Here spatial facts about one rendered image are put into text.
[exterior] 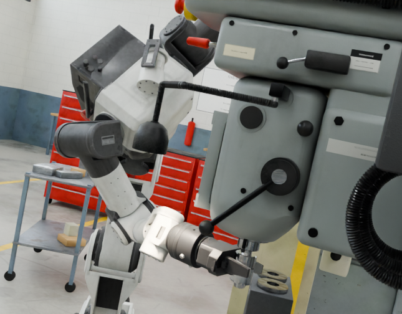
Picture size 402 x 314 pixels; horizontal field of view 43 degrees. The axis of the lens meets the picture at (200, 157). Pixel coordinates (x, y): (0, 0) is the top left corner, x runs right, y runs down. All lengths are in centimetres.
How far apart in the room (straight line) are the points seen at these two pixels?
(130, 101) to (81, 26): 1061
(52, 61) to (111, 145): 1091
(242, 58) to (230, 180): 23
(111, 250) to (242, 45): 99
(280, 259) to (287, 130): 195
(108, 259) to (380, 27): 119
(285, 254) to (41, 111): 992
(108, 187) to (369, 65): 77
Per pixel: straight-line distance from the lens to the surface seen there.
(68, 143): 137
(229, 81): 1046
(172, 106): 143
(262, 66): 96
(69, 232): 422
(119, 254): 177
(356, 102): 95
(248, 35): 98
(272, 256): 288
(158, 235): 120
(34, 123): 1236
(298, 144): 97
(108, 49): 149
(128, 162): 173
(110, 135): 135
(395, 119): 69
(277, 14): 97
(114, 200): 142
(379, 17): 95
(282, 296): 147
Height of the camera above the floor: 154
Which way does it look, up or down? 5 degrees down
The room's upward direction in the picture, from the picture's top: 12 degrees clockwise
